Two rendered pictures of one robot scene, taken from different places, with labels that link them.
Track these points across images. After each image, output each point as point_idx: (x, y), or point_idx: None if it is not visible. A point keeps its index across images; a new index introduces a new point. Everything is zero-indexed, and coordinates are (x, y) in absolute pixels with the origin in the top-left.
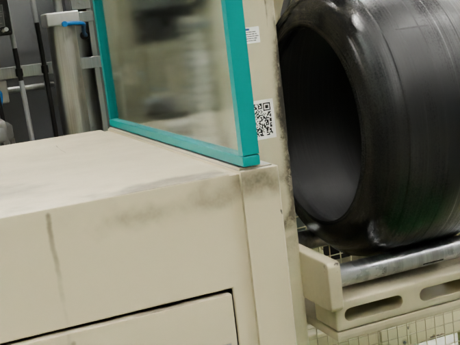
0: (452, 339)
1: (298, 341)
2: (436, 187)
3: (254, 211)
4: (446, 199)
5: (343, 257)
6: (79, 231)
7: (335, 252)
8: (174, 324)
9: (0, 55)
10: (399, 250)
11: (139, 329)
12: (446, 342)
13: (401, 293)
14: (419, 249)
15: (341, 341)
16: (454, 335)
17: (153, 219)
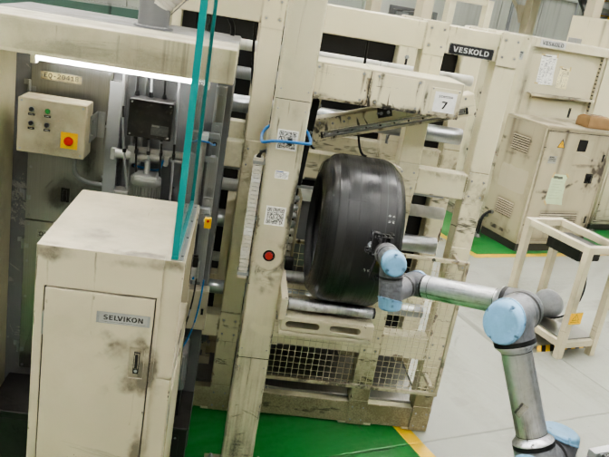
0: (452, 364)
1: (266, 326)
2: (343, 281)
3: (171, 275)
4: (349, 288)
5: None
6: (105, 261)
7: None
8: (130, 303)
9: (173, 140)
10: (329, 303)
11: (118, 300)
12: (448, 364)
13: (319, 324)
14: (339, 306)
15: None
16: (457, 363)
17: (132, 266)
